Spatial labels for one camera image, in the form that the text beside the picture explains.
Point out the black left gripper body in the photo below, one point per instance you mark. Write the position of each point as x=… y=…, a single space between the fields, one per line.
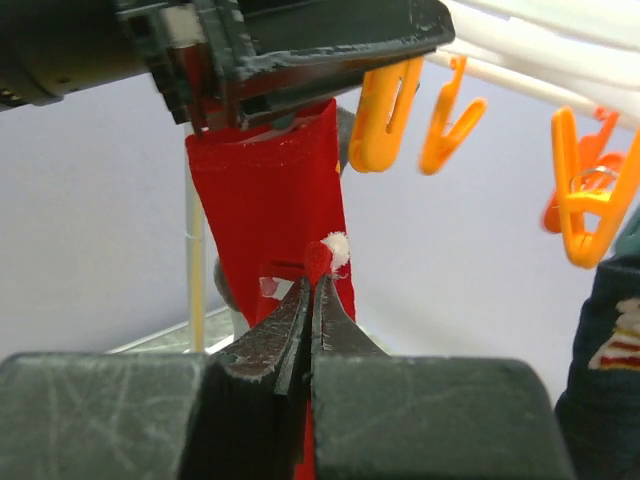
x=50 y=49

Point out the red sock with stripes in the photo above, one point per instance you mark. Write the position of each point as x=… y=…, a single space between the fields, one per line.
x=329 y=255

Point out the white and silver drying rack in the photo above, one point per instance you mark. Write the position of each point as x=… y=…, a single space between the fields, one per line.
x=196 y=274

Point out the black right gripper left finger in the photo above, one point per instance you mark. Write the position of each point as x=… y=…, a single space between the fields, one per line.
x=236 y=414

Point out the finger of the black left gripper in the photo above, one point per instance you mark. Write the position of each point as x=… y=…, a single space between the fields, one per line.
x=276 y=57

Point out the orange clothes peg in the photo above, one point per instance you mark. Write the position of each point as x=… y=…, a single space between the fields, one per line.
x=383 y=111
x=443 y=136
x=593 y=190

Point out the grey hanging sock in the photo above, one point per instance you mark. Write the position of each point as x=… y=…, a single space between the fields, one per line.
x=345 y=123

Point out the dark navy hanging sock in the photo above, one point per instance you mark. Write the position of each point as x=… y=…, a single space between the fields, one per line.
x=598 y=411

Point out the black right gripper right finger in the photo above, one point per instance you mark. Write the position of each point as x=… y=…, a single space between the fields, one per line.
x=382 y=416

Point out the red penguin sock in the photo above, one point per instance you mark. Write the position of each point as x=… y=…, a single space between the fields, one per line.
x=267 y=196

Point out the white clip hanger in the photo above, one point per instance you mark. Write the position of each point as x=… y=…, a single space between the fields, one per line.
x=584 y=54

